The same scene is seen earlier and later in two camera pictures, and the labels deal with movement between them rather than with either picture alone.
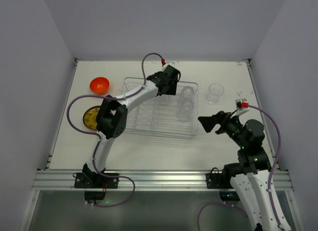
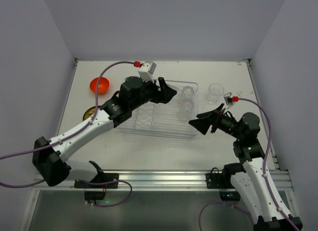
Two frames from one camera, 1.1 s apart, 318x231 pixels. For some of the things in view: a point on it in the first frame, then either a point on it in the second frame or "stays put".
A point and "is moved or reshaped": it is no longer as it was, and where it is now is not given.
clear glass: [185, 108] stays put
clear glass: [165, 100] is moved or reshaped
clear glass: [215, 90] stays put
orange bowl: [99, 85] stays put
